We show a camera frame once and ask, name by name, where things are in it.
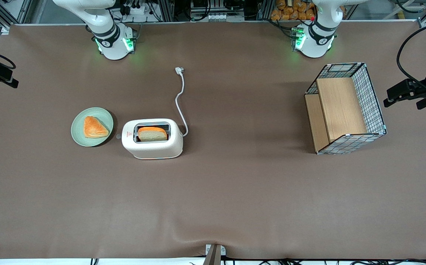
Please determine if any white two-slot toaster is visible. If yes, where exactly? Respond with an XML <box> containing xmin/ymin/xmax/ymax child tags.
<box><xmin>116</xmin><ymin>118</ymin><xmax>184</xmax><ymax>160</ymax></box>

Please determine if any wooden shelf board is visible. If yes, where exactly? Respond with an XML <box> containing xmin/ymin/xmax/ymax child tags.
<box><xmin>305</xmin><ymin>77</ymin><xmax>368</xmax><ymax>152</ymax></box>

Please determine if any pale green round plate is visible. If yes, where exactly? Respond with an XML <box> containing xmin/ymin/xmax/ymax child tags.
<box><xmin>71</xmin><ymin>107</ymin><xmax>114</xmax><ymax>147</ymax></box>

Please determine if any orange triangular pastry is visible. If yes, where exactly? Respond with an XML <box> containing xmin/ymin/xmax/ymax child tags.
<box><xmin>83</xmin><ymin>116</ymin><xmax>110</xmax><ymax>139</ymax></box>

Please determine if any bag of orange buns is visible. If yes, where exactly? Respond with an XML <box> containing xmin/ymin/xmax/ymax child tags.
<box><xmin>270</xmin><ymin>0</ymin><xmax>316</xmax><ymax>21</ymax></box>

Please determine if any white power strip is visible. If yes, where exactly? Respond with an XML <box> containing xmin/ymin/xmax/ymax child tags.
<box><xmin>124</xmin><ymin>3</ymin><xmax>156</xmax><ymax>16</ymax></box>

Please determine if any bread slice with orange crust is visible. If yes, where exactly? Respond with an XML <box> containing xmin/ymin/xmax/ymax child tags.
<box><xmin>138</xmin><ymin>127</ymin><xmax>169</xmax><ymax>142</ymax></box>

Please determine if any wire grid basket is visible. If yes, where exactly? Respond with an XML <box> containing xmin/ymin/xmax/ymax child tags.
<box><xmin>304</xmin><ymin>62</ymin><xmax>387</xmax><ymax>155</ymax></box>

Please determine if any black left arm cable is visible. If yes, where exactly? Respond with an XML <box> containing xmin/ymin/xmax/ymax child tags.
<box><xmin>397</xmin><ymin>18</ymin><xmax>426</xmax><ymax>93</ymax></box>

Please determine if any white toaster power cord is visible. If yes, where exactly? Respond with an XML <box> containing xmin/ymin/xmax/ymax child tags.
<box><xmin>175</xmin><ymin>67</ymin><xmax>189</xmax><ymax>137</ymax></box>

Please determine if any metal table edge bracket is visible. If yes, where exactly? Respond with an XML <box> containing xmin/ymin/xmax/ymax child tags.
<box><xmin>203</xmin><ymin>244</ymin><xmax>226</xmax><ymax>265</ymax></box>

